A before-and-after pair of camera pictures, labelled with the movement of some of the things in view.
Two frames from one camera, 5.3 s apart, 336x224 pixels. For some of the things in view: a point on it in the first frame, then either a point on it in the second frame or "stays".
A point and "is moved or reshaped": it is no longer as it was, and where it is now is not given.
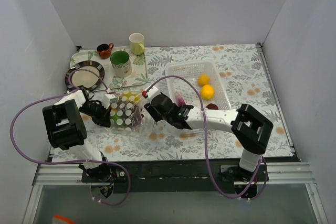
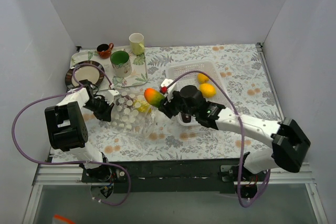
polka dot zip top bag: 126,114 is moved or reshaped
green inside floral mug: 121,63 stays
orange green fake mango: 115,117 is moved or reshaped
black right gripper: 148,107 -> 167,105
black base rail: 171,176 stays
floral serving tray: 138,74 stays
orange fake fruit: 207,92 stays
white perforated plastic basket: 191,71 stays
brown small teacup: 104,50 stays
